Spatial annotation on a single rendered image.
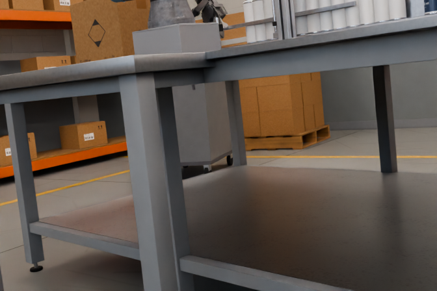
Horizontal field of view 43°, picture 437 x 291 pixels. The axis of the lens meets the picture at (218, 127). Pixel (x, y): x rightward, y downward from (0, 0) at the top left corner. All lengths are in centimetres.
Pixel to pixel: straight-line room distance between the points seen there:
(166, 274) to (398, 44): 75
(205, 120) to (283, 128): 146
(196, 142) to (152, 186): 292
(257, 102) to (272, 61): 421
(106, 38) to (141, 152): 97
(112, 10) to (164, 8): 48
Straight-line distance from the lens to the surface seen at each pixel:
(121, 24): 217
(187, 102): 421
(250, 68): 142
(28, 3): 589
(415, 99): 647
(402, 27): 115
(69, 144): 618
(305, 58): 132
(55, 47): 690
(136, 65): 128
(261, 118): 558
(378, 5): 189
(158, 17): 174
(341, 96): 678
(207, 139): 421
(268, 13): 214
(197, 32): 172
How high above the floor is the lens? 75
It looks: 5 degrees down
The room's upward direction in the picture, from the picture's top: 6 degrees counter-clockwise
